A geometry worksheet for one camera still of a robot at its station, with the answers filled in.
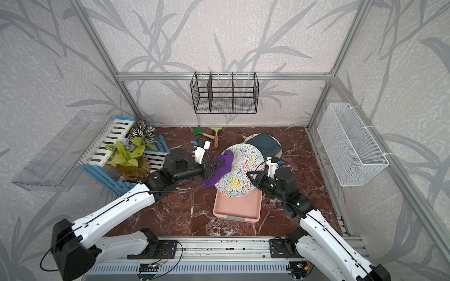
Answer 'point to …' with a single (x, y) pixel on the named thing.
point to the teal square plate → (266, 144)
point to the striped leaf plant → (142, 130)
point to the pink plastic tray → (245, 208)
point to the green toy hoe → (216, 137)
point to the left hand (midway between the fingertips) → (223, 165)
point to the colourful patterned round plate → (237, 183)
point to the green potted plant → (129, 158)
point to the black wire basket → (225, 92)
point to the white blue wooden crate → (96, 161)
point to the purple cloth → (221, 170)
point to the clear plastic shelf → (53, 169)
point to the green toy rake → (198, 132)
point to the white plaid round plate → (255, 136)
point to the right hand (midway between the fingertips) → (246, 173)
